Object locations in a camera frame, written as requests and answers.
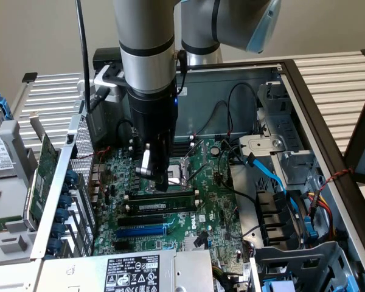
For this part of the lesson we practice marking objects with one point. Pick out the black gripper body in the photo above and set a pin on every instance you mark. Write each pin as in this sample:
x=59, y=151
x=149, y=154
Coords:
x=152, y=115

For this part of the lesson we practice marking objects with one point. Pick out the green RAM stick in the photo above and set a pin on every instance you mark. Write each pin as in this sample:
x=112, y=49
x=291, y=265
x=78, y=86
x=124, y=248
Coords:
x=176, y=206
x=3, y=224

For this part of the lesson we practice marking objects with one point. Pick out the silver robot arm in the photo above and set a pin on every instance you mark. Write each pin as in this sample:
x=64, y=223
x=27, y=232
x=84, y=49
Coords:
x=146, y=61

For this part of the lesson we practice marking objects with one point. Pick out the CPU socket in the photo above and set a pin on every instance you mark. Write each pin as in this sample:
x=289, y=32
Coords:
x=179, y=179

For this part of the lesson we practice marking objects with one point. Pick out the open PC case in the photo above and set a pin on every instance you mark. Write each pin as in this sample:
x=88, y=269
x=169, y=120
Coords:
x=200, y=115

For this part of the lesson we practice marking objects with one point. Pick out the coin cell battery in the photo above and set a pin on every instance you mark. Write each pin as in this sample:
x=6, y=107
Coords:
x=215, y=150

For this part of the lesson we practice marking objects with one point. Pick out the green Dell motherboard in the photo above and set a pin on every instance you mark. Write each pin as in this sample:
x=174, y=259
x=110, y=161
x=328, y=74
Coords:
x=211, y=197

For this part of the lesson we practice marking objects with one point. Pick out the long black expansion slot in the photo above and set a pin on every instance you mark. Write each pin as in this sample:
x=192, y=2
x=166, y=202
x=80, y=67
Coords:
x=140, y=220

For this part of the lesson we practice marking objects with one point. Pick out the blue expansion slot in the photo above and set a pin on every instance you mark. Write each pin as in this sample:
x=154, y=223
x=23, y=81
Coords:
x=140, y=232

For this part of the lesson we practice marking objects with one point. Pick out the blue card retainer clip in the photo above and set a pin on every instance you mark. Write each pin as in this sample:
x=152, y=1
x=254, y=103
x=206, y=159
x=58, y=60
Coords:
x=66, y=200
x=58, y=229
x=62, y=215
x=72, y=178
x=53, y=245

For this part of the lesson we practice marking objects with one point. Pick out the black box device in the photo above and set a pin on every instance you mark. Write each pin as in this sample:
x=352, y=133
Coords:
x=105, y=56

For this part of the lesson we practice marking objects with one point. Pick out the silver chipset heatsink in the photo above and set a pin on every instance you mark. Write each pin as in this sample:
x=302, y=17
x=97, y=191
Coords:
x=194, y=243

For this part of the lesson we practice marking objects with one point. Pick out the short black expansion slot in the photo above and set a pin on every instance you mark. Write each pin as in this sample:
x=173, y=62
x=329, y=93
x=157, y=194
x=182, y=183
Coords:
x=121, y=246

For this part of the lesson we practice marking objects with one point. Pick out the graphics card with black fan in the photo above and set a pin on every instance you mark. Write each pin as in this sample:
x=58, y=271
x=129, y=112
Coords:
x=44, y=170

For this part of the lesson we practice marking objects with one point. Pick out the black fan shroud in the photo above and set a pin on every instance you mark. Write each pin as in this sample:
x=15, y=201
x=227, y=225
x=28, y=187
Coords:
x=273, y=213

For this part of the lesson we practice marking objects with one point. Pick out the metal disk bay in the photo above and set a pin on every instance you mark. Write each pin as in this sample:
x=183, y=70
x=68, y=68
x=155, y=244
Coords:
x=289, y=127

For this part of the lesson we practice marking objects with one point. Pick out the silver power supply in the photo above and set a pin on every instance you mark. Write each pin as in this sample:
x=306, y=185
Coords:
x=79, y=273

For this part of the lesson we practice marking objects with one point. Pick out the grey parts rack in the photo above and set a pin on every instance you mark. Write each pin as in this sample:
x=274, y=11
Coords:
x=10, y=143

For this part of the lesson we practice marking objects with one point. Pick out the grey plastic drive cage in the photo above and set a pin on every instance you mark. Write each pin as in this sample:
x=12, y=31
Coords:
x=307, y=255

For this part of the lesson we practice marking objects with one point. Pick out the dark framed panel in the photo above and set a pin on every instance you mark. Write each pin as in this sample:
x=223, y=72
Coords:
x=351, y=152

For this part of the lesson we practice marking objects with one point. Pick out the wrist camera with silver bracket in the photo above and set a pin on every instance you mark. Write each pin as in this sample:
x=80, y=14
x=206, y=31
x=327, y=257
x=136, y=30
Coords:
x=108, y=82

